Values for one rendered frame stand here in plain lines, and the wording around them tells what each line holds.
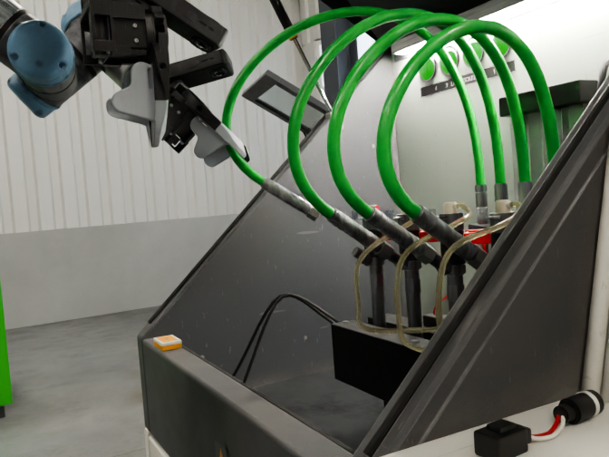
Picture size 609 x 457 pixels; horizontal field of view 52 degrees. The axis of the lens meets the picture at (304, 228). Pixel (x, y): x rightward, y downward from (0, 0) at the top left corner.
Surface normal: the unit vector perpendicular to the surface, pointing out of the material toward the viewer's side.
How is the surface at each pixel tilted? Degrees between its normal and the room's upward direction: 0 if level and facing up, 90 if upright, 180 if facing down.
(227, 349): 90
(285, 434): 0
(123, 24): 90
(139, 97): 93
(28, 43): 90
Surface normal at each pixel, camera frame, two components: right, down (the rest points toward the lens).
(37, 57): 0.30, 0.03
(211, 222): 0.51, 0.00
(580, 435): -0.07, -1.00
